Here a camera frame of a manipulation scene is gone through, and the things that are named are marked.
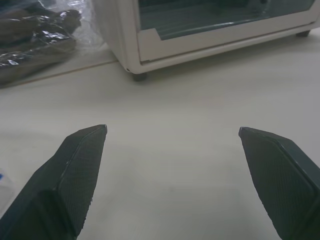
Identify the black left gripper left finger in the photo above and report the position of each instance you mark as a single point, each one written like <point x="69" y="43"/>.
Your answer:
<point x="67" y="180"/>

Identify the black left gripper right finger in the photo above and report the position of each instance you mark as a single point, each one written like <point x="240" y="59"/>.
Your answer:
<point x="280" y="180"/>

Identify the white blue printed package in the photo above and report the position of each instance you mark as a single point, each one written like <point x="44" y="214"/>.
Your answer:
<point x="4" y="185"/>

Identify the white toaster oven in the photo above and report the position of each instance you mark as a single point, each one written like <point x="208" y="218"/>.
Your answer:
<point x="200" y="32"/>

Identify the clear plastic bag dark contents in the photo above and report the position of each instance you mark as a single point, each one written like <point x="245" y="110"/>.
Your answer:
<point x="37" y="42"/>

